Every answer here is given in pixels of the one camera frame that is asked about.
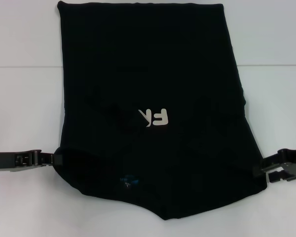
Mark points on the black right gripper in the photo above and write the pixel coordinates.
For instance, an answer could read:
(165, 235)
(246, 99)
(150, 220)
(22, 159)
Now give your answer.
(294, 163)

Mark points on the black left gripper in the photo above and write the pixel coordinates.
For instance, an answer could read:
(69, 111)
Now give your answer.
(7, 161)

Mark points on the black t-shirt with FREE print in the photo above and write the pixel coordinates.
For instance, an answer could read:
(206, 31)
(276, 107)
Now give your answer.
(150, 61)

